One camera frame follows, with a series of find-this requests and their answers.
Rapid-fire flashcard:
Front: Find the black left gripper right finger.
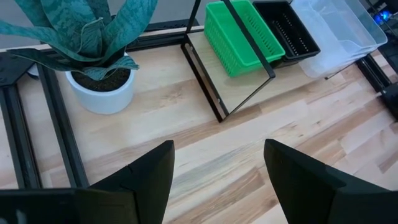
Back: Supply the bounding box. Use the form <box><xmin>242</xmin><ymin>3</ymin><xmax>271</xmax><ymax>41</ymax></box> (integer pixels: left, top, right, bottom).
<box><xmin>263</xmin><ymin>138</ymin><xmax>398</xmax><ymax>224</ymax></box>

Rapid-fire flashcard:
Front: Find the wooden shelf with black frame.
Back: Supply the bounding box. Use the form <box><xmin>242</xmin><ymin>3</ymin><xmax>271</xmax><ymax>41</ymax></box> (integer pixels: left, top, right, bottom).
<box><xmin>180</xmin><ymin>0</ymin><xmax>374</xmax><ymax>124</ymax></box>

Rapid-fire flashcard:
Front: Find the green mesh plastic basket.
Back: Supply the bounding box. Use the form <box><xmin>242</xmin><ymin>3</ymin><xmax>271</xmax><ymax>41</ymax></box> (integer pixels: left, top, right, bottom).
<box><xmin>203</xmin><ymin>18</ymin><xmax>285</xmax><ymax>78</ymax></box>
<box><xmin>204</xmin><ymin>0</ymin><xmax>287</xmax><ymax>68</ymax></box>

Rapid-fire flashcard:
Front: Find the clear plastic basket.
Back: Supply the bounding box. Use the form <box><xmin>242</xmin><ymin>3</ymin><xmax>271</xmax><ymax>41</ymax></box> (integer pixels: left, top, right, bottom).
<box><xmin>298</xmin><ymin>40</ymin><xmax>383</xmax><ymax>79</ymax></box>
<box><xmin>290</xmin><ymin>0</ymin><xmax>389</xmax><ymax>63</ymax></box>

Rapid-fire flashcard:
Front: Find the black slotted plastic basket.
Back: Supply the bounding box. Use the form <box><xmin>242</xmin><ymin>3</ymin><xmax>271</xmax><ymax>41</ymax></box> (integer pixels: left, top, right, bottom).
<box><xmin>269</xmin><ymin>52</ymin><xmax>322</xmax><ymax>69</ymax></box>
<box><xmin>251</xmin><ymin>0</ymin><xmax>322</xmax><ymax>62</ymax></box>

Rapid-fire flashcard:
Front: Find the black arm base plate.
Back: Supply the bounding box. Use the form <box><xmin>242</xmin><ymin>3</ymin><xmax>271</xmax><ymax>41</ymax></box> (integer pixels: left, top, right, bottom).
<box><xmin>381</xmin><ymin>83</ymin><xmax>398</xmax><ymax>121</ymax></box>

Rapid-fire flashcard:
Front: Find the white round plant pot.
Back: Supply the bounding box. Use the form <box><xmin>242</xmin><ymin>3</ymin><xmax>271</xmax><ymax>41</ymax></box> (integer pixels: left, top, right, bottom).
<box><xmin>64</xmin><ymin>52</ymin><xmax>137</xmax><ymax>116</ymax></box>

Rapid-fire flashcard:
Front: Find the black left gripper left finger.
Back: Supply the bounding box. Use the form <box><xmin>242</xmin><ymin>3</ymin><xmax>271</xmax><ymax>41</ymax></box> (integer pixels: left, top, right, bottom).
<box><xmin>89</xmin><ymin>139</ymin><xmax>176</xmax><ymax>224</ymax></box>

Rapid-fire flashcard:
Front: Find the black aluminium table frame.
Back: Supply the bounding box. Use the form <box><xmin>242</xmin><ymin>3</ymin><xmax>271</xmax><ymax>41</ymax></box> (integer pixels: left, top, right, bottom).
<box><xmin>0</xmin><ymin>26</ymin><xmax>398</xmax><ymax>189</ymax></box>

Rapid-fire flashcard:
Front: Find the green snake plant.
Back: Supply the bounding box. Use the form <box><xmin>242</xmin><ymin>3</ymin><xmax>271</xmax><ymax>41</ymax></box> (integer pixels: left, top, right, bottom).
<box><xmin>0</xmin><ymin>0</ymin><xmax>160</xmax><ymax>82</ymax></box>

